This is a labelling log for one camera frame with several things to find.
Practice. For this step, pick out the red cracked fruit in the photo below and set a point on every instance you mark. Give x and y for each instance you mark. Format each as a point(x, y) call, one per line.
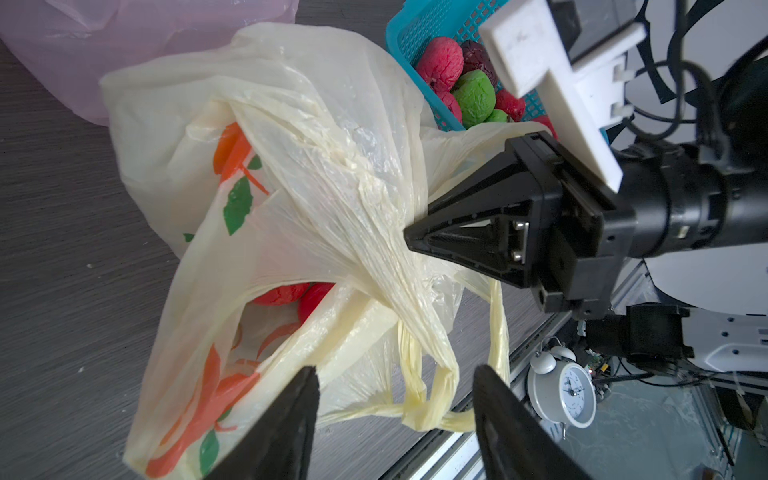
point(311, 299)

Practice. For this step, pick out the round red apple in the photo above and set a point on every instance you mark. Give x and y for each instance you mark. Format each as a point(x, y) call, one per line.
point(514, 107)

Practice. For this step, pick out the green apple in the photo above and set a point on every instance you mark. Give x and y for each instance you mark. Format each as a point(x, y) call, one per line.
point(475, 95)

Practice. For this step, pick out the small pink-red fruit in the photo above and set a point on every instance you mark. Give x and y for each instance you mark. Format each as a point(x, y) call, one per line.
point(452, 104)

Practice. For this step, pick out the small green fruit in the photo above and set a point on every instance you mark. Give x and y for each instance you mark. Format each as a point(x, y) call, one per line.
point(497, 116)

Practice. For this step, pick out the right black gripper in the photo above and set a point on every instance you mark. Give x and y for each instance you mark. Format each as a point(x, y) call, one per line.
point(709, 194)

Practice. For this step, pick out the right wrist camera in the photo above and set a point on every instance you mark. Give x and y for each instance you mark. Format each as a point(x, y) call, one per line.
point(580, 98)

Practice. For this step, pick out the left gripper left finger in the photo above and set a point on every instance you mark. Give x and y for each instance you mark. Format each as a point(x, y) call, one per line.
point(279, 445)

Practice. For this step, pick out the yellow plastic bag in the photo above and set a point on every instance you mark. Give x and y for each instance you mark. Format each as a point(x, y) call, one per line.
point(295, 154)

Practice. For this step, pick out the small pink plastic bag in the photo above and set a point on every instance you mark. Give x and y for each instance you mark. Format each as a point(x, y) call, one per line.
point(68, 46)

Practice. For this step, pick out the teal plastic basket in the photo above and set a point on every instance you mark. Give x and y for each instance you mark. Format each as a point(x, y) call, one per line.
point(418, 22)

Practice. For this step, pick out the large pink-red fruit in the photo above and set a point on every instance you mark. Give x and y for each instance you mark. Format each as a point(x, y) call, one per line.
point(441, 64)

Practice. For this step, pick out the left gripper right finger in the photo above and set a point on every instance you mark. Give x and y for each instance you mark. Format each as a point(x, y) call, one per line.
point(512, 444)

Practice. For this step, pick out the dark maroon fruit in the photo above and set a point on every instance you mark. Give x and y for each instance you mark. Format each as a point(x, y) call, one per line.
point(475, 57)

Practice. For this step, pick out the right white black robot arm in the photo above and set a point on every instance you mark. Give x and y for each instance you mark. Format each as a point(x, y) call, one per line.
point(694, 329)

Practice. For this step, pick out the round silver alarm clock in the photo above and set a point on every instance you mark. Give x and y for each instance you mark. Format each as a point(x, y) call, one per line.
point(560, 391)

